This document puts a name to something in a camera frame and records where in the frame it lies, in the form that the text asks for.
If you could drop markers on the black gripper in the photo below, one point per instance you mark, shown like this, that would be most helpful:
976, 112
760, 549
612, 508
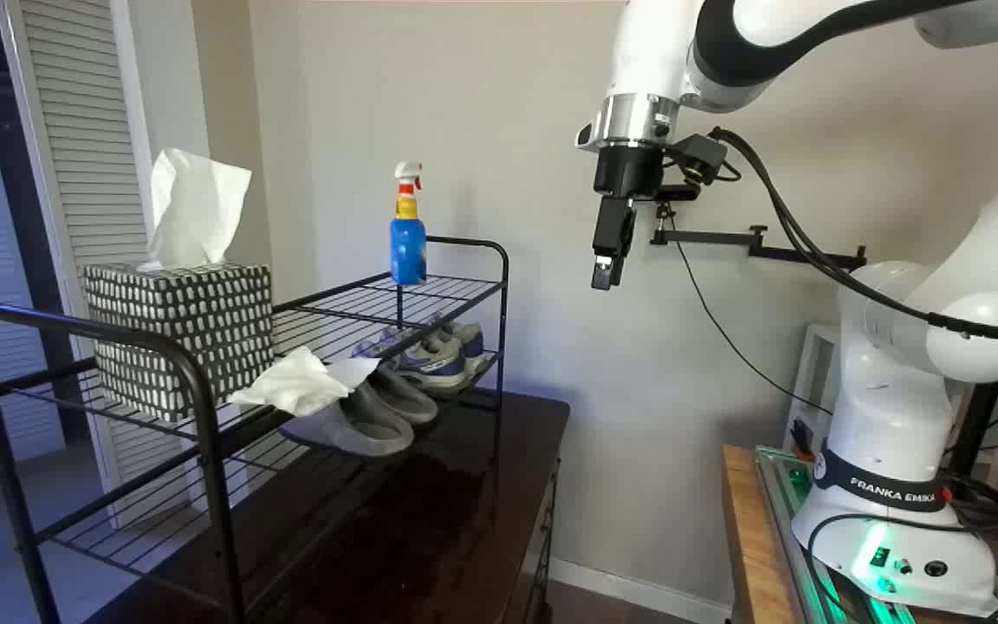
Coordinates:
625, 174

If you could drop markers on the blue white sneaker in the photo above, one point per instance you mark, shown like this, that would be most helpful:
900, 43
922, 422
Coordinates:
461, 337
424, 364

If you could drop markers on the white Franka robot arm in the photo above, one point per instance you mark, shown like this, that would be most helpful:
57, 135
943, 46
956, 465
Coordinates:
904, 381

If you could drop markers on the blue spray bottle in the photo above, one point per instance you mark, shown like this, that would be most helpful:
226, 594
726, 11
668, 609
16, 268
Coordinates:
406, 248

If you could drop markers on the white framed board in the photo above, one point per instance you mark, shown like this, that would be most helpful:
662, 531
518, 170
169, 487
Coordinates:
809, 381

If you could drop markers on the grey quilted slipper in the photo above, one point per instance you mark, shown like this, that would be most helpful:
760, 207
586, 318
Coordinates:
401, 396
354, 432

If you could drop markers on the light wooden bench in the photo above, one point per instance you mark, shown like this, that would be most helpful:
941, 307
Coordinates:
753, 543

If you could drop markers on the white baseboard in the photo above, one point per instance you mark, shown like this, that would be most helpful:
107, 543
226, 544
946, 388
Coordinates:
639, 590

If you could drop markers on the dark wooden table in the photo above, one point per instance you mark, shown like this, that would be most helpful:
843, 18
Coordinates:
431, 543

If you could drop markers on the white cloth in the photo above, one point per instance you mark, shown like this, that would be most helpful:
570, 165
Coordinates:
291, 381

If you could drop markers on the white tissue in box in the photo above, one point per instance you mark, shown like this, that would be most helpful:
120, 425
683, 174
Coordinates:
193, 209

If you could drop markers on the black white patterned tissue box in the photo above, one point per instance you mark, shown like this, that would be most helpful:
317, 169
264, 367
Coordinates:
193, 329

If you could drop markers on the black metal shoe rack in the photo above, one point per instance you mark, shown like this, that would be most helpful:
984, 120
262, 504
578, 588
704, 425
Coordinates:
214, 453

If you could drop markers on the white louvered door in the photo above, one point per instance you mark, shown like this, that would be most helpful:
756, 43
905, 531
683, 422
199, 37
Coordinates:
71, 151

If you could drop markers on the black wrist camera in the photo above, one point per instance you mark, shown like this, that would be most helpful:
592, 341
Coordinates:
703, 159

